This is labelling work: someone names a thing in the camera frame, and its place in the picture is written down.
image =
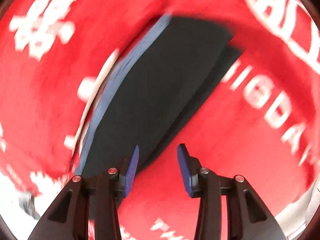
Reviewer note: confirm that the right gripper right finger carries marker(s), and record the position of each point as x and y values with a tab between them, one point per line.
247	215

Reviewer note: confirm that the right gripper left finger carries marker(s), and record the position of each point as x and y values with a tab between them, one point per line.
67	216

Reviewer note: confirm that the black pants grey waistband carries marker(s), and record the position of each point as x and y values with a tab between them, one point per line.
143	101

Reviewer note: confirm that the red wedding bedspread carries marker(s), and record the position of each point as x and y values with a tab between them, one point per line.
261	120

